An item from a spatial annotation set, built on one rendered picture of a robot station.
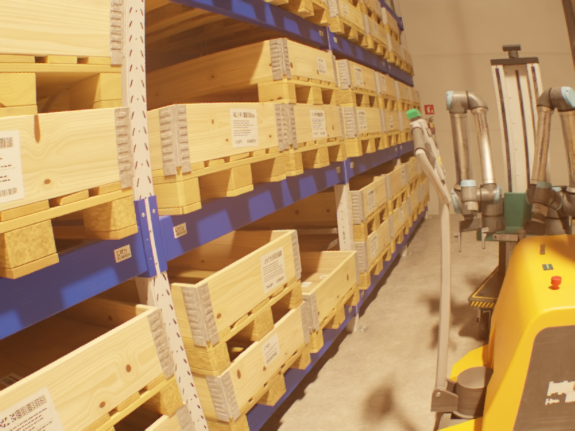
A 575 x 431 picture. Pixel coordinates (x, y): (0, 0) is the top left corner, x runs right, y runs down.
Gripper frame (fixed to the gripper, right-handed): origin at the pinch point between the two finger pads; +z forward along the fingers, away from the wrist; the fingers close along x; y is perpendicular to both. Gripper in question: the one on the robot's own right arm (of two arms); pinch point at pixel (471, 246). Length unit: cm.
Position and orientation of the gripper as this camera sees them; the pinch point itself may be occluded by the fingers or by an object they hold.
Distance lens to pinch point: 236.1
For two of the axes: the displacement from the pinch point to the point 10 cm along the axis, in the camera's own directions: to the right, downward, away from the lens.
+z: -0.2, 9.7, -2.5
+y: 5.6, 2.2, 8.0
